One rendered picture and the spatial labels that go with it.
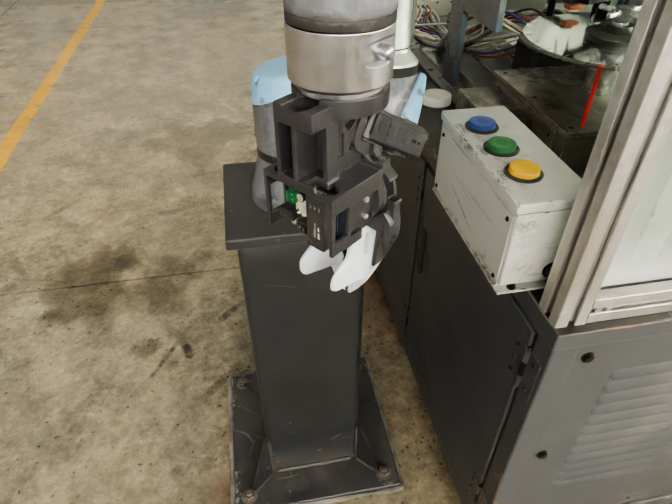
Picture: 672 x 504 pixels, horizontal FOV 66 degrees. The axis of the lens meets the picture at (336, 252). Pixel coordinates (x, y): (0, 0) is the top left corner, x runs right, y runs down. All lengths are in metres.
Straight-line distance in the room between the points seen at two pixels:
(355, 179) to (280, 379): 0.77
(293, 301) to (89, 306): 1.11
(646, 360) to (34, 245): 2.05
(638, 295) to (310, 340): 0.57
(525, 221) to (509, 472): 0.52
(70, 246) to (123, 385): 0.76
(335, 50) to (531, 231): 0.43
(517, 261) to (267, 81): 0.43
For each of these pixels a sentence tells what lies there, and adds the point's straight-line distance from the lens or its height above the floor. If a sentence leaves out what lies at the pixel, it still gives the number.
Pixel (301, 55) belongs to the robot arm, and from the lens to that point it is 0.36.
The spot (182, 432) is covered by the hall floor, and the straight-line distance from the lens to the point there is 1.53.
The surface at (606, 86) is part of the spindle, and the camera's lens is 1.16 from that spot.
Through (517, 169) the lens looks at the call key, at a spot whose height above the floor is 0.91.
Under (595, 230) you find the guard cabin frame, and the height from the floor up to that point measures 0.91.
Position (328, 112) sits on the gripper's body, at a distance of 0.36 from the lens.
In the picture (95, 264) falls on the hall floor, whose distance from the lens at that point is 2.12.
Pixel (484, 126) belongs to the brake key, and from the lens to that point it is 0.83.
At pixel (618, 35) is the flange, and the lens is 1.14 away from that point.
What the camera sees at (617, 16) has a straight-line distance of 1.13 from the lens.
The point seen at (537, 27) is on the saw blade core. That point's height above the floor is 0.95.
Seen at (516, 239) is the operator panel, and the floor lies 0.84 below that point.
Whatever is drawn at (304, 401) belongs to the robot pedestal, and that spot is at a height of 0.28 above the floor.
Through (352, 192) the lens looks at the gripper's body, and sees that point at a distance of 0.38.
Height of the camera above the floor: 1.25
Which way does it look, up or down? 39 degrees down
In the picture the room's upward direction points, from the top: straight up
